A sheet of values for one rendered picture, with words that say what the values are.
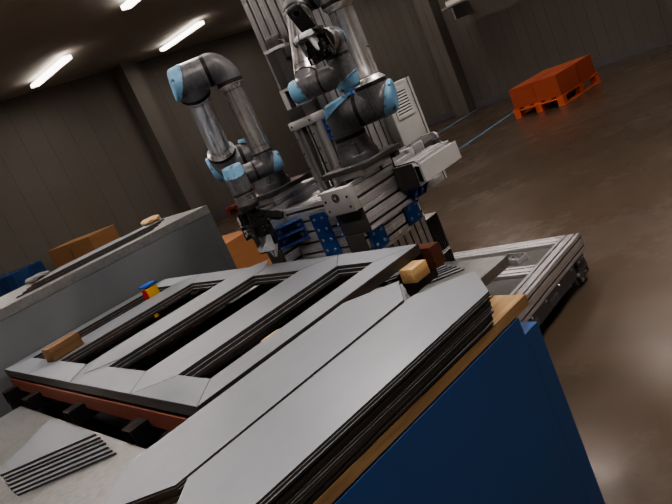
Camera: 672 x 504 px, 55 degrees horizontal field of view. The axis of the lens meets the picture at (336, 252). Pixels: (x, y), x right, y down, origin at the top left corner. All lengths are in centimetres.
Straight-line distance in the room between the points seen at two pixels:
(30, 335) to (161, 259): 64
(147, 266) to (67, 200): 837
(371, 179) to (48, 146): 948
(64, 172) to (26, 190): 69
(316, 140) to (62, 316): 127
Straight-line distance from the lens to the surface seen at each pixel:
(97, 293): 294
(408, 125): 276
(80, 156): 1162
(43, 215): 1116
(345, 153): 230
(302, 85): 206
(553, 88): 899
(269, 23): 265
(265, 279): 215
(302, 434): 101
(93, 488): 152
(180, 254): 310
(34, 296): 286
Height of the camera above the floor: 129
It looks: 13 degrees down
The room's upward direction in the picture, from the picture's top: 24 degrees counter-clockwise
